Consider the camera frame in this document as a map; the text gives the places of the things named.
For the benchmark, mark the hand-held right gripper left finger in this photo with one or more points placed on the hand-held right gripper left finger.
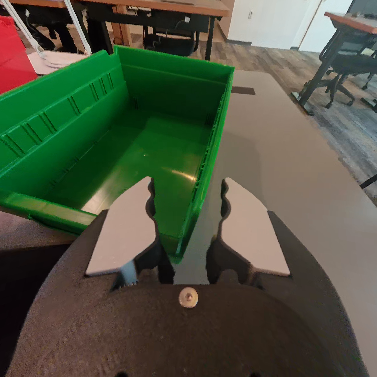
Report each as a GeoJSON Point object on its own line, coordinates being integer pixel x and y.
{"type": "Point", "coordinates": [123, 229]}

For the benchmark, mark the wooden desk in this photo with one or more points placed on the wooden desk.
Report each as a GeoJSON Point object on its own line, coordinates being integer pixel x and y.
{"type": "Point", "coordinates": [353, 23]}
{"type": "Point", "coordinates": [165, 7]}

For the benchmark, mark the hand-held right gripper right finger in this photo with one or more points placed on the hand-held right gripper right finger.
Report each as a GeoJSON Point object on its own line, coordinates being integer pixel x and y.
{"type": "Point", "coordinates": [253, 232]}

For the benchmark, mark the black office chair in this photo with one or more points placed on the black office chair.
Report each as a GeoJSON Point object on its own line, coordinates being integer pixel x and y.
{"type": "Point", "coordinates": [350, 64]}
{"type": "Point", "coordinates": [170, 44]}

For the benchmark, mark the green plastic bin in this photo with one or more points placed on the green plastic bin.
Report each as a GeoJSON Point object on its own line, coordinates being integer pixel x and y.
{"type": "Point", "coordinates": [147, 147]}

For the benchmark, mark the red plastic bin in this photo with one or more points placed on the red plastic bin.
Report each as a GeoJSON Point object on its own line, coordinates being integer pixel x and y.
{"type": "Point", "coordinates": [14, 59]}

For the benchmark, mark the black tape strip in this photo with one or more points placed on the black tape strip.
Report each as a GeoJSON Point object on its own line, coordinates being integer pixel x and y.
{"type": "Point", "coordinates": [243, 90]}

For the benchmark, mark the white stand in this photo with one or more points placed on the white stand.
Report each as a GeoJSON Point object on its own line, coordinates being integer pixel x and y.
{"type": "Point", "coordinates": [56, 61]}

